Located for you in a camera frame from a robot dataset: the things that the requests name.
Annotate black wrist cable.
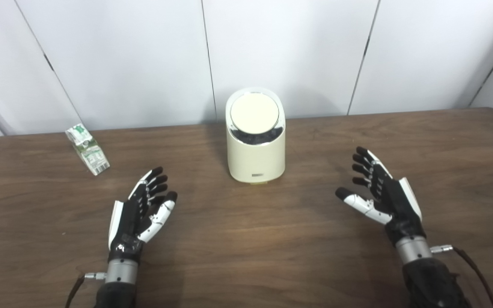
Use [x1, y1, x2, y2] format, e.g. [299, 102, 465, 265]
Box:
[430, 245, 493, 308]
[65, 272, 107, 308]

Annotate green white milk carton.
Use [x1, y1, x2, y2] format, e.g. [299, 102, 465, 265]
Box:
[65, 123, 111, 176]

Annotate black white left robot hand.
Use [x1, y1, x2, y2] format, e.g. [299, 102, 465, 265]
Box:
[108, 167, 178, 262]

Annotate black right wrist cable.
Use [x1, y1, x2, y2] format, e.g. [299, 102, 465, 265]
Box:
[430, 245, 493, 308]

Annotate cream-colored bin body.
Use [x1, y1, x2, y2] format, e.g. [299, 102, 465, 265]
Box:
[225, 88, 286, 184]

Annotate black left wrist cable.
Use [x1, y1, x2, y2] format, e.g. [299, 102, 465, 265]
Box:
[65, 272, 107, 308]

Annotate cream round bin lid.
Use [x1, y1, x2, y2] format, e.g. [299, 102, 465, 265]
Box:
[230, 92, 280, 131]

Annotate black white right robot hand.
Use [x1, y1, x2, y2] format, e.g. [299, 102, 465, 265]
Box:
[336, 147, 427, 249]

